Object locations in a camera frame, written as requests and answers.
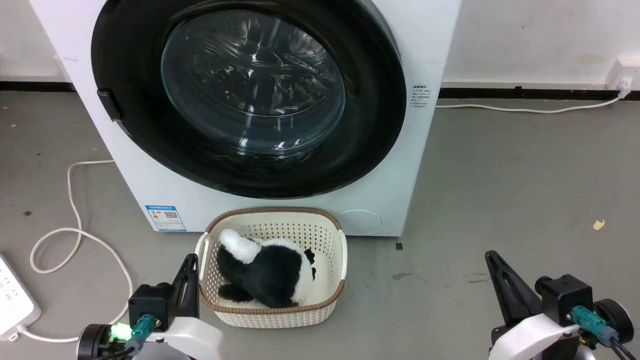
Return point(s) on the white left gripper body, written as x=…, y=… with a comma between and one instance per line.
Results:
x=197, y=337

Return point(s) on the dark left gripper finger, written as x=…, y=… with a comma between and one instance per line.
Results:
x=180, y=297
x=193, y=295

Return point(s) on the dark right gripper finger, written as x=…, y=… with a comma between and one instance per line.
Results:
x=522, y=295
x=502, y=295

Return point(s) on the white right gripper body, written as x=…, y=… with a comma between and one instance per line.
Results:
x=530, y=337

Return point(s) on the white front-load washing machine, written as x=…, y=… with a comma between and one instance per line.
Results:
x=135, y=175

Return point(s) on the black round washer door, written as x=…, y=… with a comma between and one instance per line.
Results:
x=130, y=60

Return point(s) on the blue energy label sticker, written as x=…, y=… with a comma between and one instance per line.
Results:
x=165, y=218

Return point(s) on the black and white plush toy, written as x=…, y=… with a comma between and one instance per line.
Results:
x=272, y=272

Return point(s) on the cream laundry basket brown rim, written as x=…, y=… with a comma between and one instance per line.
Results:
x=280, y=315

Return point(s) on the yellow paper scrap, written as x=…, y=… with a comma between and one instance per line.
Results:
x=598, y=224

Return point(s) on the round white filter cover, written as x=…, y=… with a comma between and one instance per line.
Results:
x=361, y=222

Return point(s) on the white power strip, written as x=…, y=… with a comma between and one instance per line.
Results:
x=11, y=300

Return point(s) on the small printed text sticker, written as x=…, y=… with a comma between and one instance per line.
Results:
x=420, y=97

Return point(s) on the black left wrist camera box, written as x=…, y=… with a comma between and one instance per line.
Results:
x=149, y=302

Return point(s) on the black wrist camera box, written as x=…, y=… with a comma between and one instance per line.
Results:
x=149, y=302
x=565, y=297

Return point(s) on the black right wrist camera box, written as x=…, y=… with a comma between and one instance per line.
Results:
x=565, y=297

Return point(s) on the white wall socket box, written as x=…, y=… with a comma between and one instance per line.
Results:
x=622, y=70

